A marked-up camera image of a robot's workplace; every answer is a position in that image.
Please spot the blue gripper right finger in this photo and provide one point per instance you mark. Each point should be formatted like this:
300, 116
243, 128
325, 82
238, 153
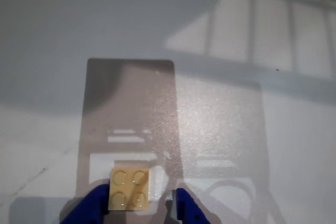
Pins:
189, 208

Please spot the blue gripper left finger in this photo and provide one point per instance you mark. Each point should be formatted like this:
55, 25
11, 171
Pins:
89, 205

